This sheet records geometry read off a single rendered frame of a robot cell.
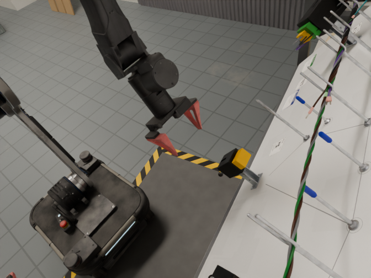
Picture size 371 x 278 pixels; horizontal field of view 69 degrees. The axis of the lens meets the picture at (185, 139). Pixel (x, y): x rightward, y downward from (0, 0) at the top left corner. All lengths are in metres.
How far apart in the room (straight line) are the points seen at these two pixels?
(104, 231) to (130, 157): 0.72
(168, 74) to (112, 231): 1.16
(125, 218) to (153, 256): 0.29
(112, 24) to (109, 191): 1.27
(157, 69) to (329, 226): 0.38
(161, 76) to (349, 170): 0.35
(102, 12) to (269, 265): 0.51
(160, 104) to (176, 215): 1.22
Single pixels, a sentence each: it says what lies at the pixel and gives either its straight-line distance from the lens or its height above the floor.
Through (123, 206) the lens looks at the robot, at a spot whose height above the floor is 0.24.
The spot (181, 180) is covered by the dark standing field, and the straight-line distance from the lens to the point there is 1.86.
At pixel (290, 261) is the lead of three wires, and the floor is 1.25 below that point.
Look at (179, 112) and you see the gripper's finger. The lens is 0.62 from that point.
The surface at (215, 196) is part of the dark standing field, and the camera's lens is 1.76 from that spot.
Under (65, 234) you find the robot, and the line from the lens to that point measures 1.71.
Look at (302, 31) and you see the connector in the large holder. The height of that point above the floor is 1.13.
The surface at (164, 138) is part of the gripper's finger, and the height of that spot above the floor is 1.11.
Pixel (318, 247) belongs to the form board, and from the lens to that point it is 0.44.
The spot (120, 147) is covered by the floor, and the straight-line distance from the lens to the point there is 2.23.
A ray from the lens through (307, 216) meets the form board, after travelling 0.49.
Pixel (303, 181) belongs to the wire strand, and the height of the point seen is 1.24.
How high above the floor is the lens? 1.54
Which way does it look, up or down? 48 degrees down
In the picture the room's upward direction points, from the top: 18 degrees counter-clockwise
